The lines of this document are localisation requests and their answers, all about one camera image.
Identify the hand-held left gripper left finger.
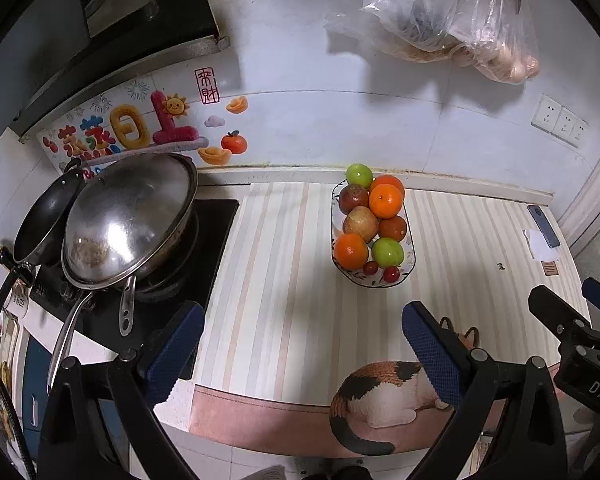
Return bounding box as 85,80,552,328
37,300,207,480

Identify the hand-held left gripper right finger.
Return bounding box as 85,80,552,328
401,301,568,480

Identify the oval patterned plate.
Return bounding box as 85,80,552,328
330,177,417,288

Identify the green apple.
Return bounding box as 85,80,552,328
345,162,375,188
371,236,406,267

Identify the small dark orange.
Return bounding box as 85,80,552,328
377,215,408,242

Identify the brown apple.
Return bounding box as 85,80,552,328
342,206,380,243

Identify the dark red apple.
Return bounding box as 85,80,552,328
338,184,371,215

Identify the calico cat figure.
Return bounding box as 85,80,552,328
329,360,453,457

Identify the white paper slip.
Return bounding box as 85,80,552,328
524,228,561,262

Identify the dark phone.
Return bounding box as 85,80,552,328
526,204,562,249

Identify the black cooktop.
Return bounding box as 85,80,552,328
30,199,241,381

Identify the blue cabinet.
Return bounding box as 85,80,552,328
20,335,56,436

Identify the striped table mat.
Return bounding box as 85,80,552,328
155,180,593,411

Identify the white jar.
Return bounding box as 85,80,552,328
5,280,31,318

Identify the black frying pan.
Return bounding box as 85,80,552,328
0,157,88,331

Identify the plastic bag of eggs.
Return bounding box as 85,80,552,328
450,0,541,85

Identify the range hood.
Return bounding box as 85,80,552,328
0,0,231,148

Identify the clear plastic bag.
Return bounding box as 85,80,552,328
324,0,481,63

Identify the festive wall sticker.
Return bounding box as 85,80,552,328
37,67,251,171

